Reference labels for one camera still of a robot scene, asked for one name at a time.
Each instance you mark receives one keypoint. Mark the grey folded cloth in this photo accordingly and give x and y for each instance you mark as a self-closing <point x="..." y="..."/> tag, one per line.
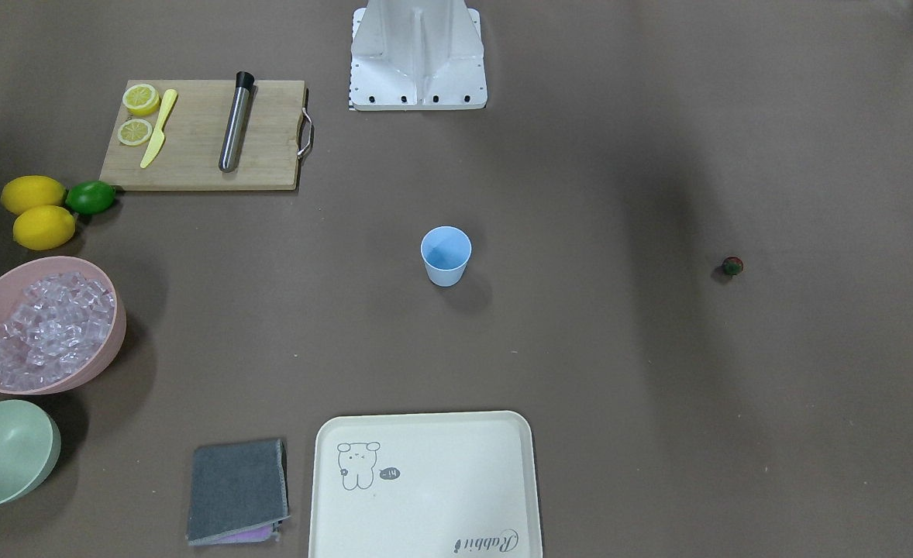
<point x="238" y="493"/>

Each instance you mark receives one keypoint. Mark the green lime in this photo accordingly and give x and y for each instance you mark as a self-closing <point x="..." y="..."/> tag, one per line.
<point x="90" y="197"/>

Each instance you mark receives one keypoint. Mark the lemon slice lower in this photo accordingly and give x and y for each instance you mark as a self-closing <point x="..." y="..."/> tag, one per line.
<point x="134" y="132"/>

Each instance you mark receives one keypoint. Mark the yellow lemon lower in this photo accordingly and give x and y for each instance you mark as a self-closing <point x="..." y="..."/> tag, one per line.
<point x="44" y="227"/>

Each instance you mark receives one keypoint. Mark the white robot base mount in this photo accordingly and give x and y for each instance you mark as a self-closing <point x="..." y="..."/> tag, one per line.
<point x="417" y="56"/>

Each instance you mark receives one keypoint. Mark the bamboo cutting board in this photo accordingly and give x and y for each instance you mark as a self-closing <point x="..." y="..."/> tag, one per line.
<point x="272" y="144"/>

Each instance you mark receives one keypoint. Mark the steel muddler black tip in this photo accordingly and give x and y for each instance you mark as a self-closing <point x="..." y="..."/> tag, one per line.
<point x="240" y="110"/>

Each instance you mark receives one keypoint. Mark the pink bowl of ice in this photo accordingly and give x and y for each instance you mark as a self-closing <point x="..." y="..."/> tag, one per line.
<point x="61" y="324"/>

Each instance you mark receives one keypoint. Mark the lemon half upper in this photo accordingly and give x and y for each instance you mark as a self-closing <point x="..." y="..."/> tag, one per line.
<point x="141" y="100"/>

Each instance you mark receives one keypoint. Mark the light blue cup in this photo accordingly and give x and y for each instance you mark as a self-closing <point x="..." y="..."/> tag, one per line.
<point x="445" y="252"/>

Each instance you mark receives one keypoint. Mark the empty green bowl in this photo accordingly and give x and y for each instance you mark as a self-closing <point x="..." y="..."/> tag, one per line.
<point x="30" y="444"/>

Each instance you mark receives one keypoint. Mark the cream rabbit tray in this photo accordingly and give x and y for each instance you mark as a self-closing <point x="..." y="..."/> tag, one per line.
<point x="457" y="484"/>

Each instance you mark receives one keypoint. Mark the red strawberry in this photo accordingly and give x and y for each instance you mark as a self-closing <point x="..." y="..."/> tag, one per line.
<point x="732" y="266"/>

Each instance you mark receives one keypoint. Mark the yellow lemon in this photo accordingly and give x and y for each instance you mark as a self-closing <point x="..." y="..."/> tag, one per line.
<point x="30" y="191"/>
<point x="44" y="227"/>

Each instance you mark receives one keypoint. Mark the yellow plastic knife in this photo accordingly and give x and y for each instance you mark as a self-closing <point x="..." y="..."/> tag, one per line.
<point x="158" y="136"/>

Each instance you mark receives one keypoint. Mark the yellow lemon upper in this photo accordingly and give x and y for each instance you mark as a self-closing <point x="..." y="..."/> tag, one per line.
<point x="30" y="191"/>

